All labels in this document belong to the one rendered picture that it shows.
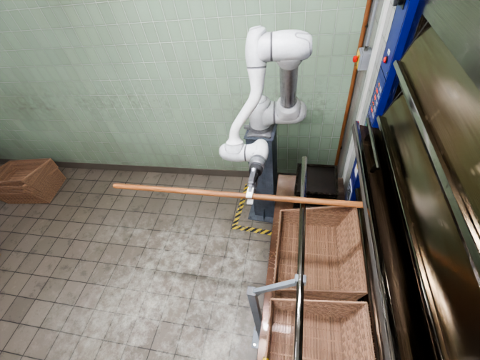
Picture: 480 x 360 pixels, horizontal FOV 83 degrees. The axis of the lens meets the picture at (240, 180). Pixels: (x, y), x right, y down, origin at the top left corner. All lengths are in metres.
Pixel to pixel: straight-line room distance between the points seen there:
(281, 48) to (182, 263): 1.97
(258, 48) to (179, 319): 2.02
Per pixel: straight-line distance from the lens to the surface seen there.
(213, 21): 2.25
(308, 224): 2.01
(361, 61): 1.93
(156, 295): 2.61
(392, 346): 0.90
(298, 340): 1.13
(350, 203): 1.38
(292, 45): 1.43
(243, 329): 2.35
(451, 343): 0.91
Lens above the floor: 2.28
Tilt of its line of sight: 47 degrees down
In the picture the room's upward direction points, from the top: 10 degrees counter-clockwise
